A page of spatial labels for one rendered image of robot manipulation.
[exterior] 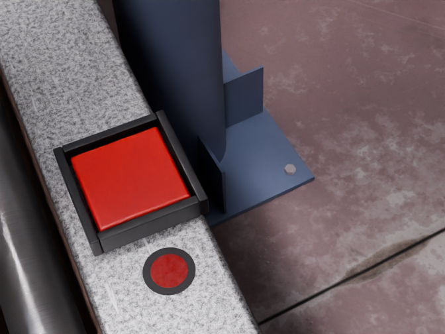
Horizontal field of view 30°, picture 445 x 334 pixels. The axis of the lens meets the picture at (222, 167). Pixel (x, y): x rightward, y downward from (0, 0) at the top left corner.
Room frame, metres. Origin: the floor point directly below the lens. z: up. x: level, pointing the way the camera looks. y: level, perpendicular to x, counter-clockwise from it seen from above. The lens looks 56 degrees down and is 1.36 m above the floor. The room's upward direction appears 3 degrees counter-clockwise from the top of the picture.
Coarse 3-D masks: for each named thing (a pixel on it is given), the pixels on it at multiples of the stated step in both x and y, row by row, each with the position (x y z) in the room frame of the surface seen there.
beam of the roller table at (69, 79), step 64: (0, 0) 0.46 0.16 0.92; (64, 0) 0.46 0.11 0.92; (0, 64) 0.40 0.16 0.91; (64, 64) 0.40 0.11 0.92; (128, 64) 0.39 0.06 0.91; (64, 128) 0.34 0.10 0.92; (64, 192) 0.29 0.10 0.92; (128, 256) 0.24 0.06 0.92; (192, 256) 0.24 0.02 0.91; (128, 320) 0.20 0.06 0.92; (192, 320) 0.20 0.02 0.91
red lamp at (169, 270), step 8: (160, 256) 0.24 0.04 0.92; (168, 256) 0.24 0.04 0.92; (176, 256) 0.24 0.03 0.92; (152, 264) 0.23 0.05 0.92; (160, 264) 0.23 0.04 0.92; (168, 264) 0.23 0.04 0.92; (176, 264) 0.23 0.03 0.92; (184, 264) 0.23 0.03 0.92; (152, 272) 0.23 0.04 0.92; (160, 272) 0.23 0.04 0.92; (168, 272) 0.23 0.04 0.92; (176, 272) 0.23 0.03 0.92; (184, 272) 0.23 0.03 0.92; (160, 280) 0.22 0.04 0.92; (168, 280) 0.22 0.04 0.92; (176, 280) 0.22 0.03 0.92
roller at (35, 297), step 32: (0, 128) 0.34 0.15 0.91; (0, 160) 0.31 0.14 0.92; (0, 192) 0.29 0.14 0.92; (32, 192) 0.30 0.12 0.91; (0, 224) 0.26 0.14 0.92; (32, 224) 0.27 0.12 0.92; (0, 256) 0.24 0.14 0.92; (32, 256) 0.24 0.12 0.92; (0, 288) 0.22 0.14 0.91; (32, 288) 0.22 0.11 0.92; (64, 288) 0.22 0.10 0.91; (32, 320) 0.20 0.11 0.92; (64, 320) 0.20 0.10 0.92
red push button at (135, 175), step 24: (120, 144) 0.31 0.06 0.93; (144, 144) 0.31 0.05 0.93; (96, 168) 0.30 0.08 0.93; (120, 168) 0.29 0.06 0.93; (144, 168) 0.29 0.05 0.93; (168, 168) 0.29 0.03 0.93; (96, 192) 0.28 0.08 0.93; (120, 192) 0.28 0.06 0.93; (144, 192) 0.28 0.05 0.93; (168, 192) 0.27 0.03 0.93; (96, 216) 0.26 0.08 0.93; (120, 216) 0.26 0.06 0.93
